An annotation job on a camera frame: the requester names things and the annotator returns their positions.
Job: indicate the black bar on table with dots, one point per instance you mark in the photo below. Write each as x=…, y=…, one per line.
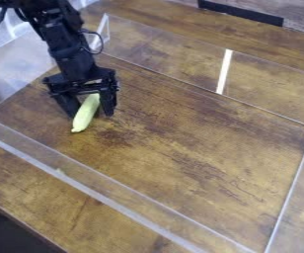
x=241, y=12

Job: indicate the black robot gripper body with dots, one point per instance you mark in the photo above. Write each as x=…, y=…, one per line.
x=81, y=77

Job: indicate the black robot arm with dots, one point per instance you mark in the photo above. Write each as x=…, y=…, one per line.
x=57, y=23

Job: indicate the clear acrylic enclosure walls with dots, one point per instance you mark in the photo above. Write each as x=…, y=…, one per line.
x=198, y=155

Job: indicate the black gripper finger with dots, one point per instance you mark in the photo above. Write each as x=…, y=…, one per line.
x=69, y=103
x=108, y=98

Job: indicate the green handled spoon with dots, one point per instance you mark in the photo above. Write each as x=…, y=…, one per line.
x=85, y=113

